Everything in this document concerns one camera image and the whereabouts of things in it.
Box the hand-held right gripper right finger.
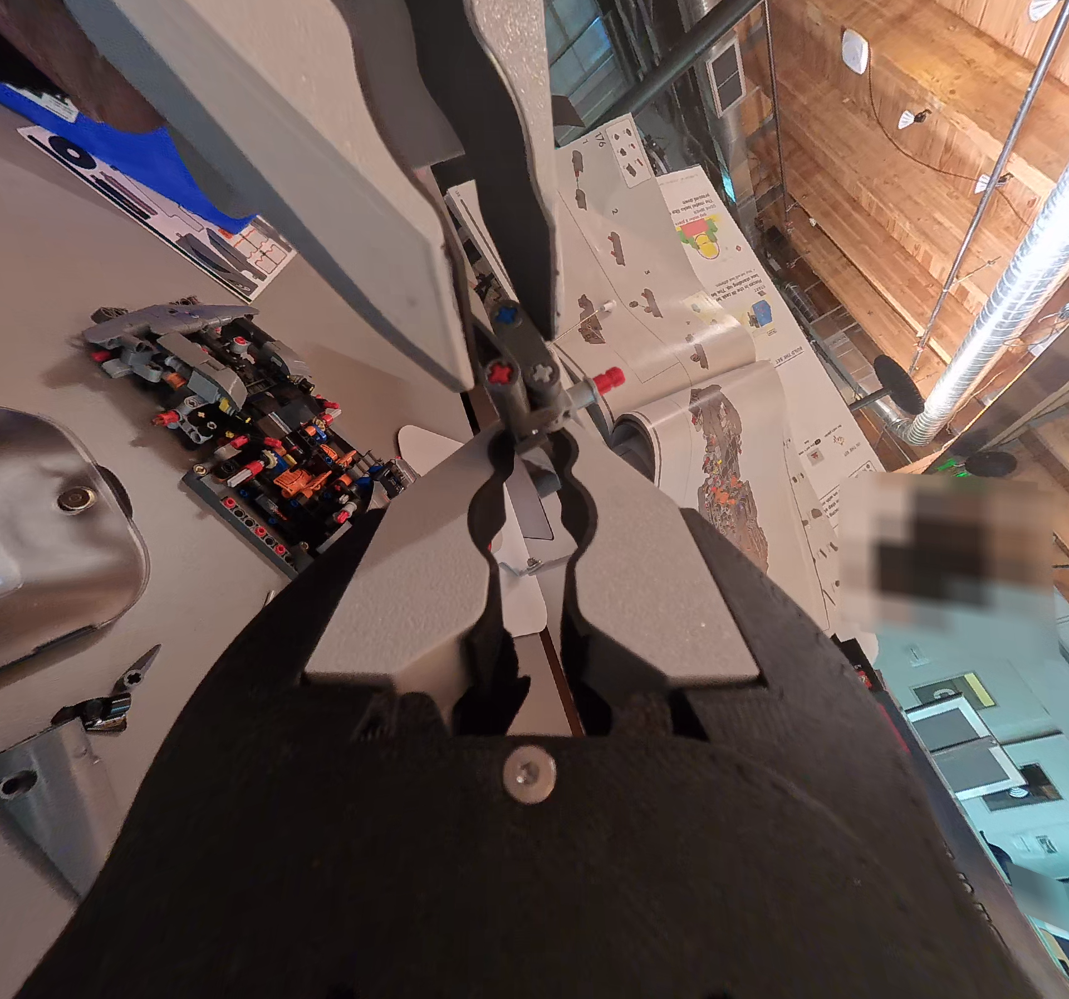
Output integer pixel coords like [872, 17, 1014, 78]
[553, 429, 761, 720]

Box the lego instruction booklet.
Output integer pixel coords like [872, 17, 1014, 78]
[443, 114, 886, 628]

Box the lego sticker sheet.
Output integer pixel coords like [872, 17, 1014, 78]
[17, 122, 295, 303]

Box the grey and black lego car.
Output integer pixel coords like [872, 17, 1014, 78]
[81, 296, 419, 578]

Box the black pole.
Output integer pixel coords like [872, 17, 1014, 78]
[576, 0, 840, 127]

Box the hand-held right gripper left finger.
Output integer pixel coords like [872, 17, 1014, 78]
[305, 429, 514, 733]

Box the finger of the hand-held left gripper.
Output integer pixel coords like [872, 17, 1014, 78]
[42, 0, 477, 395]
[401, 0, 561, 342]

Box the white book stand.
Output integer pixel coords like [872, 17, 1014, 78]
[396, 423, 577, 637]

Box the blue bin with square tag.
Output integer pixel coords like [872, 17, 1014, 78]
[0, 81, 256, 236]

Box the small lego beam assembly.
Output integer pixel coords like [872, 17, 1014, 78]
[472, 298, 627, 453]

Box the metal stand bracket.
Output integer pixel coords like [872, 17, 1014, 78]
[0, 694, 133, 900]

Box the metal ceiling pipe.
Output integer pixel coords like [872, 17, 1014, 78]
[910, 0, 1069, 374]

